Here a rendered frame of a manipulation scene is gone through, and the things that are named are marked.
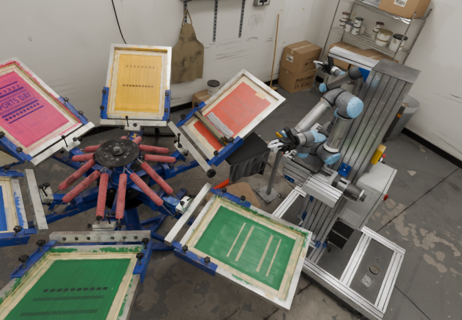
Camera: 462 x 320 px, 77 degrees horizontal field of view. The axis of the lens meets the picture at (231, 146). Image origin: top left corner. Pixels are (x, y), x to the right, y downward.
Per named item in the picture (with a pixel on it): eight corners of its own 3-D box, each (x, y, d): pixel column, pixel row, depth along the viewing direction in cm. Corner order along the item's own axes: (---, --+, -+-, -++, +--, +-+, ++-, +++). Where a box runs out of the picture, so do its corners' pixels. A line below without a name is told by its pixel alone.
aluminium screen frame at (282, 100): (244, 71, 272) (243, 68, 269) (287, 102, 238) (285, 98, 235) (181, 126, 267) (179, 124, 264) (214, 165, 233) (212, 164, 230)
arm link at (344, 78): (363, 76, 214) (320, 95, 259) (373, 73, 218) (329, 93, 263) (359, 60, 214) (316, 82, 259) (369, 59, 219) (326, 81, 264)
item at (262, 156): (259, 166, 307) (265, 143, 286) (265, 172, 302) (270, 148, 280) (223, 183, 285) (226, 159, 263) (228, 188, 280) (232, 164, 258)
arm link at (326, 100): (333, 78, 188) (280, 133, 198) (344, 87, 181) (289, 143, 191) (338, 87, 196) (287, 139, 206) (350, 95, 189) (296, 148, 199)
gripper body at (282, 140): (282, 155, 174) (298, 150, 179) (284, 143, 169) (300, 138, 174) (275, 148, 180) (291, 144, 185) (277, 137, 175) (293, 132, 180)
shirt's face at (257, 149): (245, 124, 308) (245, 123, 307) (271, 148, 282) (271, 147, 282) (205, 137, 285) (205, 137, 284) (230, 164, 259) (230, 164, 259)
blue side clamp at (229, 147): (240, 138, 238) (237, 134, 233) (244, 142, 235) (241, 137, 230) (213, 163, 236) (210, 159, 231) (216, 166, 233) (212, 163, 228)
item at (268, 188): (269, 184, 374) (285, 124, 311) (280, 196, 361) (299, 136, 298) (256, 190, 363) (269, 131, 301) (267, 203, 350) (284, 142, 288)
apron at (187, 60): (201, 76, 463) (203, 5, 394) (203, 78, 458) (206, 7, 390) (170, 82, 437) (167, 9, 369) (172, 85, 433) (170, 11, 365)
